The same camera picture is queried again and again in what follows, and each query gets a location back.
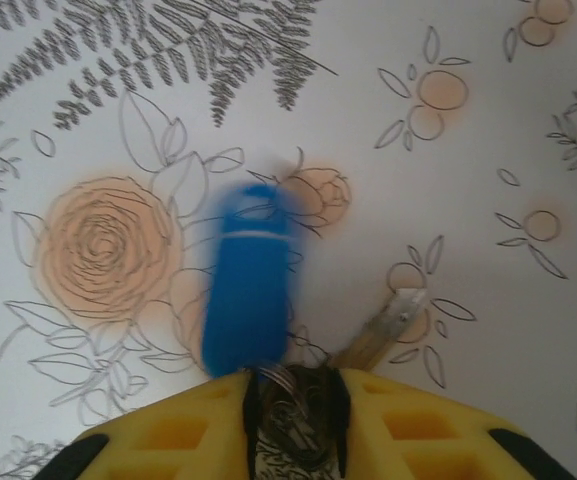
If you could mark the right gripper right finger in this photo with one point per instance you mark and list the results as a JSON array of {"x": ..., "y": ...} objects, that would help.
[{"x": 418, "y": 440}]

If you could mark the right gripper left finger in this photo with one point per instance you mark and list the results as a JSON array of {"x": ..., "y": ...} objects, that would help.
[{"x": 168, "y": 440}]

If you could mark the blue plastic key tag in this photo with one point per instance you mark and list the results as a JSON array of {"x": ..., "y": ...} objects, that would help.
[{"x": 248, "y": 290}]

